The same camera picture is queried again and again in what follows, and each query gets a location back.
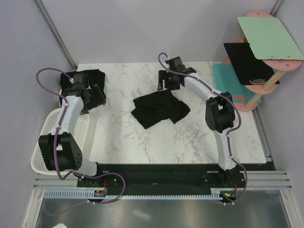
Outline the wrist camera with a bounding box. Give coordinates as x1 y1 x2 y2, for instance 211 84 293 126
72 73 89 87
165 57 197 75

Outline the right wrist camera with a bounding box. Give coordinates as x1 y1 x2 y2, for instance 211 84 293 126
165 57 197 75

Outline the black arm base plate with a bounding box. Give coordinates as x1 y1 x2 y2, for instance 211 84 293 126
76 162 247 190

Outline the aluminium frame rail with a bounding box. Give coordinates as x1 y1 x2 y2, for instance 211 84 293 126
33 0 77 70

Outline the light blue cable duct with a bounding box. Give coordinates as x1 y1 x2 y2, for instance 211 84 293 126
43 190 224 200

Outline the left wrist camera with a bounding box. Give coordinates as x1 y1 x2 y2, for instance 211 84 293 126
72 73 89 87

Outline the folded black t shirt stack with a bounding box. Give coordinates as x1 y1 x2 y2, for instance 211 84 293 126
60 69 106 111

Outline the black clipboard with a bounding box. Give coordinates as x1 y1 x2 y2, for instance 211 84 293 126
224 43 274 86

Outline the green clipboard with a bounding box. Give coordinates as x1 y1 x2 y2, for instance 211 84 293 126
237 17 304 61

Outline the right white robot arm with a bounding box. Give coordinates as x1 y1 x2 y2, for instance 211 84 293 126
157 70 241 187

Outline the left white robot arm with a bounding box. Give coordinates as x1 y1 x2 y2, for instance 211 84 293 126
38 85 106 187

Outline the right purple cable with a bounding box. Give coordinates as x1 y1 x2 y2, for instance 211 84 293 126
158 52 249 206

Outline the teal mat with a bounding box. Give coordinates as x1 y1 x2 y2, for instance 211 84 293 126
213 64 255 104

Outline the black printed t shirt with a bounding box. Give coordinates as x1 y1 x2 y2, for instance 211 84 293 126
131 90 190 129

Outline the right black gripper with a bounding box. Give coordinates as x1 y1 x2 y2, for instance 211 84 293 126
157 70 181 91

